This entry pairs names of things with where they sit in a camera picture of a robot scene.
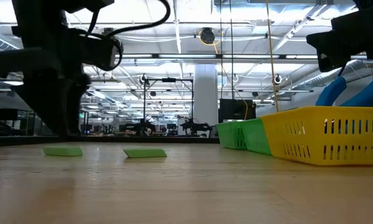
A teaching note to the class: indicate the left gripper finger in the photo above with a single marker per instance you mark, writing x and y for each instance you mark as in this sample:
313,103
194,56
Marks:
79,105
46,96

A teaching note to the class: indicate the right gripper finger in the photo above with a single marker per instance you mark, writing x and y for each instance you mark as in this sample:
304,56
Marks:
335,49

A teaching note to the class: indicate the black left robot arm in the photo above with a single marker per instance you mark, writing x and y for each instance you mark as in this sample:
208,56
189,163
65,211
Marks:
49,14

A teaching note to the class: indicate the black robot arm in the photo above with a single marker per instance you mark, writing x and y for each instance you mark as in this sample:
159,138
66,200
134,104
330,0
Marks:
139,127
195,126

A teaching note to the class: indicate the black monitor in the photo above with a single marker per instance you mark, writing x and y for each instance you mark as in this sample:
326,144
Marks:
6,114

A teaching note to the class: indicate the green eraser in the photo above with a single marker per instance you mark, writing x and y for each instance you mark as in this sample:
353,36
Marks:
62,151
145,153

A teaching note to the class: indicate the yellow plastic basket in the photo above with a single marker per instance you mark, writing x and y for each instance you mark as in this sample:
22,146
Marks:
314,124

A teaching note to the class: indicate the green plastic basket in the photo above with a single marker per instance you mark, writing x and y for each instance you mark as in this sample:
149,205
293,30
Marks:
231,135
256,137

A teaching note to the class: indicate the ceiling light strip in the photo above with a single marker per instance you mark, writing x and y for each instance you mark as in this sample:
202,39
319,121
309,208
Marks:
217,56

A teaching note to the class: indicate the white column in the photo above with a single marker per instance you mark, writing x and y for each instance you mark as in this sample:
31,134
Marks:
205,93

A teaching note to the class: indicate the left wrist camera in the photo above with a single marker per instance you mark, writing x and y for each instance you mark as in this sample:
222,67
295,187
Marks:
102,53

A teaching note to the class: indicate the black table frame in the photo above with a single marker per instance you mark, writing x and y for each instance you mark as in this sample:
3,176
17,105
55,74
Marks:
142,140

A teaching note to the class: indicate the black robot station frame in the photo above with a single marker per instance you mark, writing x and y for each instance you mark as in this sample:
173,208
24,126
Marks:
168,80

